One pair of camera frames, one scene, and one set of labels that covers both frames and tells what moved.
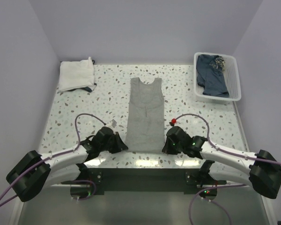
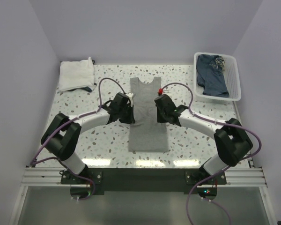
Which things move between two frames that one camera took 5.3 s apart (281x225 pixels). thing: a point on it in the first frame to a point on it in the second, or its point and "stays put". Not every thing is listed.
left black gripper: x=120 y=146 to x=130 y=119
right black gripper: x=167 y=148 to x=159 y=119
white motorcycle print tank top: x=76 y=74 stays put
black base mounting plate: x=146 y=180 stays put
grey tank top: x=146 y=121 stays put
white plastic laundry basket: x=231 y=72 stays put
